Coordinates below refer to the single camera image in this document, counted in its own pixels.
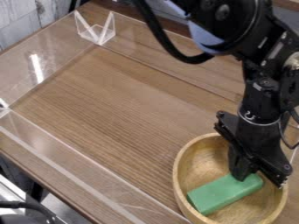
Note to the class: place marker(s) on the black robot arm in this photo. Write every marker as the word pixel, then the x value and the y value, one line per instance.
pixel 242 28

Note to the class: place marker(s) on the clear acrylic enclosure wall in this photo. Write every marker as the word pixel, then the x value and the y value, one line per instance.
pixel 99 114

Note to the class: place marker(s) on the brown wooden bowl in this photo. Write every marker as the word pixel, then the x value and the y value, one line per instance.
pixel 200 163

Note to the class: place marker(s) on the green rectangular block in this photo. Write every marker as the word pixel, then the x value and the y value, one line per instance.
pixel 222 192

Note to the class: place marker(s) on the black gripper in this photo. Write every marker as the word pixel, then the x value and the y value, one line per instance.
pixel 254 148

